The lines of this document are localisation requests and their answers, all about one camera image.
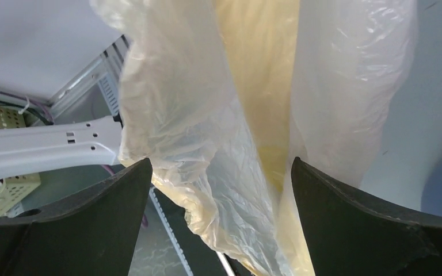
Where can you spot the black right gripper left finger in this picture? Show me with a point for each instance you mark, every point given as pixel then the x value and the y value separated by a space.
pixel 91 232

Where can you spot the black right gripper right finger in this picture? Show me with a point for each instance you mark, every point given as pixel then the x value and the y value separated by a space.
pixel 351 232

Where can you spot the translucent cream plastic trash bag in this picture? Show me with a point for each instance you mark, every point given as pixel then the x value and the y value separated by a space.
pixel 222 96

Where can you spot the cream perforated basket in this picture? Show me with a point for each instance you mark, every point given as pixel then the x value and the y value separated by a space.
pixel 18 172

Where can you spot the aluminium base extrusion rail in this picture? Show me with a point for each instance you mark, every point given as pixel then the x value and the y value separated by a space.
pixel 103 72

